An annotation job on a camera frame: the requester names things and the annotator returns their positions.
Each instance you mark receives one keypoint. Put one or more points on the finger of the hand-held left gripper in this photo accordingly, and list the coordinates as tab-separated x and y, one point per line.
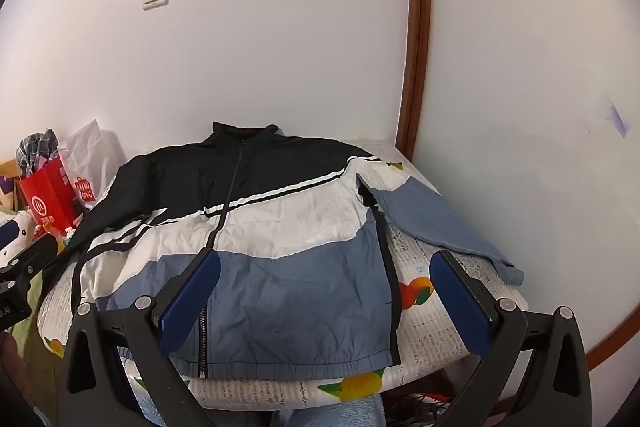
35	254

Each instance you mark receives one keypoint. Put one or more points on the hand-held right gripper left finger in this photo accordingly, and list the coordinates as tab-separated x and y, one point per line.
192	297

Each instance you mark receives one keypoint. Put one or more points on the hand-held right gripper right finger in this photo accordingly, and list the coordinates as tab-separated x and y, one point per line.
460	302

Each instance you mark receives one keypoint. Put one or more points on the black white blue zip jacket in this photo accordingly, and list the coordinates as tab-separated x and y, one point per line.
300	217

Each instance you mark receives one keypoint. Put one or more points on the white and blue object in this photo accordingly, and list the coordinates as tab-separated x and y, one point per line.
20	227

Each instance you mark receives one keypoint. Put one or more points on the yellow green cloth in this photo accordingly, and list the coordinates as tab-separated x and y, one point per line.
27	337

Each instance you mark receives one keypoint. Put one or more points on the fruit printed tablecloth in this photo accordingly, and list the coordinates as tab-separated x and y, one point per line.
430	332

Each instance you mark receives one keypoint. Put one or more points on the red paper bag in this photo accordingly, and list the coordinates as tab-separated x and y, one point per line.
47	202

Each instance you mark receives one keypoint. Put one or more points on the wooden furniture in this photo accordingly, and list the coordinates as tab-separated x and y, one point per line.
6	169

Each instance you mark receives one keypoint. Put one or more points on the plaid cloth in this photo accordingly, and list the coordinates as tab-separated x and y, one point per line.
37	149

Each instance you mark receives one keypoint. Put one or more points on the white plastic bag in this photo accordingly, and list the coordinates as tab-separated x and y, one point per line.
92	157

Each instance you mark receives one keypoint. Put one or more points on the brown wooden baseboard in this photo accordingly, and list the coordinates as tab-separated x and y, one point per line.
615	332

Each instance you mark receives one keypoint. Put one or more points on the brown wooden door frame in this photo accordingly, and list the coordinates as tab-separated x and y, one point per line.
417	32

